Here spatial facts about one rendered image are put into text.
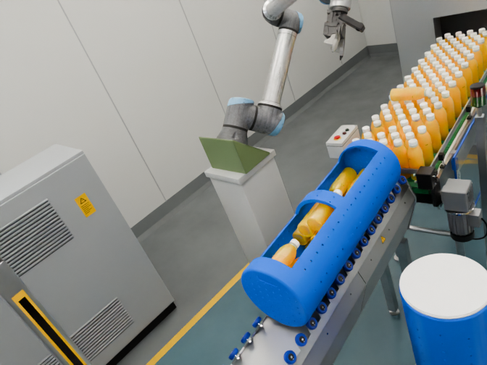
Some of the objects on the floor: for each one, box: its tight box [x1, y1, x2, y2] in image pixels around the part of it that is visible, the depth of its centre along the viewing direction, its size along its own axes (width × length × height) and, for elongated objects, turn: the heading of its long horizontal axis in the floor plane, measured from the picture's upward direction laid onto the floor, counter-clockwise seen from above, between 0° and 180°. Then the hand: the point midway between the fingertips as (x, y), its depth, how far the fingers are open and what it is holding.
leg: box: [396, 238, 412, 273], centre depth 231 cm, size 6×6×63 cm
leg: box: [380, 264, 399, 316], centre depth 241 cm, size 6×6×63 cm
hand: (338, 56), depth 182 cm, fingers open, 14 cm apart
